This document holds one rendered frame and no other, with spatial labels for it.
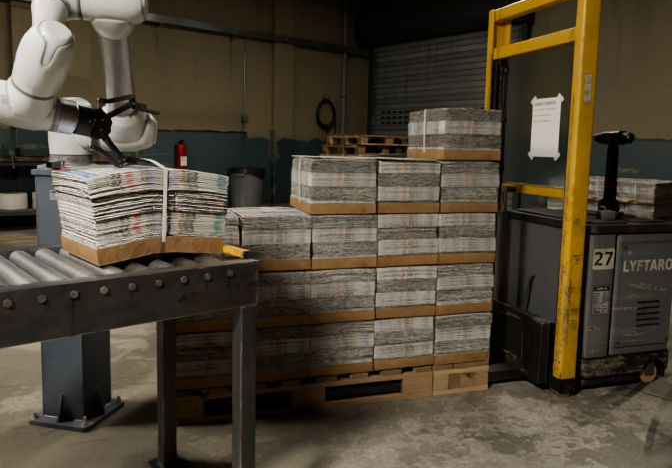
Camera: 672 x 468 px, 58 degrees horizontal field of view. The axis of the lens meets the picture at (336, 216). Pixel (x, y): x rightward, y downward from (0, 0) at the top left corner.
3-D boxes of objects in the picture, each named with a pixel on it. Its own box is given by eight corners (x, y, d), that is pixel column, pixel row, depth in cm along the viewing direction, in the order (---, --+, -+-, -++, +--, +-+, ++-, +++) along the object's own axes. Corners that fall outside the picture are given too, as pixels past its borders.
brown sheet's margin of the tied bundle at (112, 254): (117, 238, 180) (115, 224, 179) (159, 252, 159) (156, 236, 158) (61, 249, 170) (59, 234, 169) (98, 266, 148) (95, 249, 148)
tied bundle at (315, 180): (289, 206, 280) (290, 156, 278) (349, 205, 289) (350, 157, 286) (309, 215, 244) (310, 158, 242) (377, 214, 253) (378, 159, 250)
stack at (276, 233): (162, 389, 272) (160, 207, 262) (398, 366, 308) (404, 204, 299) (165, 428, 235) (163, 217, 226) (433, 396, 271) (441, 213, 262)
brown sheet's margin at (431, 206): (348, 204, 289) (348, 195, 288) (403, 204, 298) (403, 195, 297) (378, 213, 253) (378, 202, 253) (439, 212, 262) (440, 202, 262)
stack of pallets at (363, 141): (373, 213, 1031) (375, 136, 1016) (416, 218, 964) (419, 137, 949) (315, 218, 939) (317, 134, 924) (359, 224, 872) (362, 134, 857)
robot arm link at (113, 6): (102, 128, 246) (158, 130, 252) (100, 159, 237) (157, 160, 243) (76, -39, 184) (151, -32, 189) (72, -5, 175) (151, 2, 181)
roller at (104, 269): (55, 247, 176) (58, 263, 177) (113, 275, 141) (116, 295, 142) (73, 244, 180) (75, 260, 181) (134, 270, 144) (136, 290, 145)
